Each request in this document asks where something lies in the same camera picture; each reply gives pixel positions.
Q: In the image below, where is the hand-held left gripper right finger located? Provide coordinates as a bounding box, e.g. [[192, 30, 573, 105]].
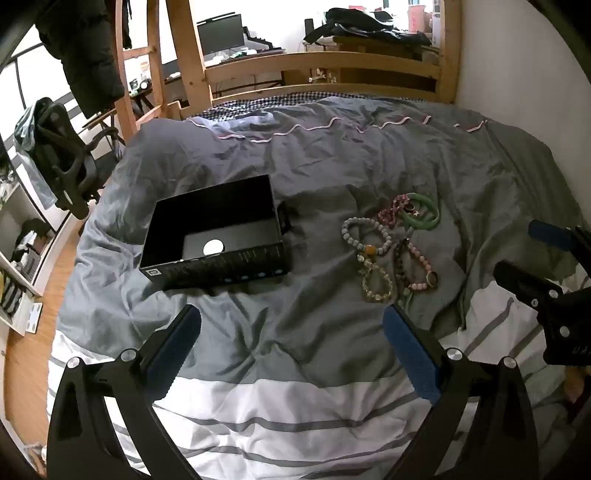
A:
[[384, 304, 541, 480]]

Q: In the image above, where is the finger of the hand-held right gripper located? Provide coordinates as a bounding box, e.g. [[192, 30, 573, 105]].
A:
[[529, 219, 591, 253], [493, 260, 565, 311]]

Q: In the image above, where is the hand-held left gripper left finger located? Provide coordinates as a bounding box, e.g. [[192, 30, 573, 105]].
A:
[[48, 305, 204, 480]]

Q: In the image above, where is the clear crystal bead bracelet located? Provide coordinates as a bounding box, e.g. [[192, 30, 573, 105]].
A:
[[355, 254, 395, 304]]

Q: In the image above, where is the brown bead bracelet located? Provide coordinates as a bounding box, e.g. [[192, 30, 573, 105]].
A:
[[392, 237, 411, 287]]

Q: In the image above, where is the light pink bead bracelet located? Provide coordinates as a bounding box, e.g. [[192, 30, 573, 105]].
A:
[[402, 240, 439, 291]]

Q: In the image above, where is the green jade bangle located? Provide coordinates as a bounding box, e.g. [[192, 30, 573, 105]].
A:
[[401, 193, 441, 230]]

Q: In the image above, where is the grey bead bracelet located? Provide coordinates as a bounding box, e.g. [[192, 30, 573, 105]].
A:
[[341, 216, 393, 258]]

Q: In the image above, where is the dark pink bead bracelet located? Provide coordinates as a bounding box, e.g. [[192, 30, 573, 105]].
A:
[[376, 194, 416, 229]]

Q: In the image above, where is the black cardboard box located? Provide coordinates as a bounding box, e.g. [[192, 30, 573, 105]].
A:
[[139, 174, 293, 291]]

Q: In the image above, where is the white shelf unit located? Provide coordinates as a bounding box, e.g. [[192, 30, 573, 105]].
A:
[[0, 180, 52, 337]]

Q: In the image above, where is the grey striped duvet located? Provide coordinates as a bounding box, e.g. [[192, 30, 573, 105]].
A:
[[48, 92, 591, 480]]

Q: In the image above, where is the black office chair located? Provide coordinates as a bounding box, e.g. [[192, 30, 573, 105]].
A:
[[14, 97, 126, 221]]

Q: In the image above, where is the wooden desk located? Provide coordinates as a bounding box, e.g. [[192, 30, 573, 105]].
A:
[[332, 34, 439, 63]]

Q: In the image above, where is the grey cloth on chair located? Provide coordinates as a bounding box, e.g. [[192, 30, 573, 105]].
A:
[[14, 104, 57, 208]]

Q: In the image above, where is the pile of black clothes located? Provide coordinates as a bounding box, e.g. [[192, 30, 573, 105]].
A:
[[305, 7, 432, 47]]

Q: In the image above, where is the checkered bed sheet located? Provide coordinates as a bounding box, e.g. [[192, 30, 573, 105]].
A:
[[189, 90, 416, 121]]

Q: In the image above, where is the black hanging jacket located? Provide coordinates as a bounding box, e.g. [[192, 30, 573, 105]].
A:
[[37, 0, 132, 119]]

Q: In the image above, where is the computer monitor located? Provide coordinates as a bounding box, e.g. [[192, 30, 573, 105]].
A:
[[197, 14, 245, 57]]

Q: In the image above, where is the wooden bed frame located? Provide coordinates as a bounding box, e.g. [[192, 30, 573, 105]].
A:
[[113, 0, 462, 134]]

